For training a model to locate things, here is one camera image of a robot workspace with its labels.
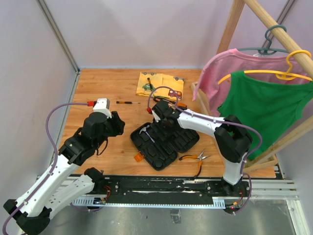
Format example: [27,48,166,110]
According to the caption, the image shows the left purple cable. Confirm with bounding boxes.
[1,101,90,235]

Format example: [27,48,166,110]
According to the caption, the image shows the yellow car print cloth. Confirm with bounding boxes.
[136,72,185,100]

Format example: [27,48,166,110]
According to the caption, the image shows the orange needle nose pliers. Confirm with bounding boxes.
[179,149,211,179]

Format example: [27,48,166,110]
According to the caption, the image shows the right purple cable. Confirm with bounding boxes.
[146,86,264,216]

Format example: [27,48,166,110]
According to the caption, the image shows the claw hammer black grip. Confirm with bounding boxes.
[139,125,155,143]

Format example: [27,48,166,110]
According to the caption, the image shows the purple cable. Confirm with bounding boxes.
[1,101,90,235]
[146,86,264,216]

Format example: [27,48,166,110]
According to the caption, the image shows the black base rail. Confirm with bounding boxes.
[31,174,300,210]

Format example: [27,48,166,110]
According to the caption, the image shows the black plastic tool case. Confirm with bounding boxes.
[130,121,200,171]

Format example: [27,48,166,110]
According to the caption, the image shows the orange handled screwdriver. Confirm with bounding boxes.
[174,102,187,109]

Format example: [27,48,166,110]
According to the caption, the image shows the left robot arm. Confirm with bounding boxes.
[3,111,125,235]

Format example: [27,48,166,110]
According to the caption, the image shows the pink t-shirt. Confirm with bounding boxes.
[192,48,313,119]

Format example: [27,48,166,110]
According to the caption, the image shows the green tank top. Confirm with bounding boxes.
[218,71,313,161]

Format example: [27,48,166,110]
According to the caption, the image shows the small screwdriver on cloth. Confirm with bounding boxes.
[147,77,154,91]

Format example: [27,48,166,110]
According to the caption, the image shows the wooden clothes rack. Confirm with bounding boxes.
[191,0,313,173]

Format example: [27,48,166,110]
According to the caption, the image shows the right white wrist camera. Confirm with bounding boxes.
[146,107,161,122]

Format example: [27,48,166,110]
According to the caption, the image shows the small black precision screwdriver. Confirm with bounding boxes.
[116,101,140,104]

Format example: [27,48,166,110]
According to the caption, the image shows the black handled screwdriver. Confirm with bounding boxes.
[153,97,169,103]

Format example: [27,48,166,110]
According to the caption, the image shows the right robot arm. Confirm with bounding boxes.
[147,100,252,196]

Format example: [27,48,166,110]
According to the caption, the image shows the yellow clothes hanger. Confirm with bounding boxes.
[212,49,309,84]

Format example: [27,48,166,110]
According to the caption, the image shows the teal clothes hanger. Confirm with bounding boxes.
[238,24,289,56]

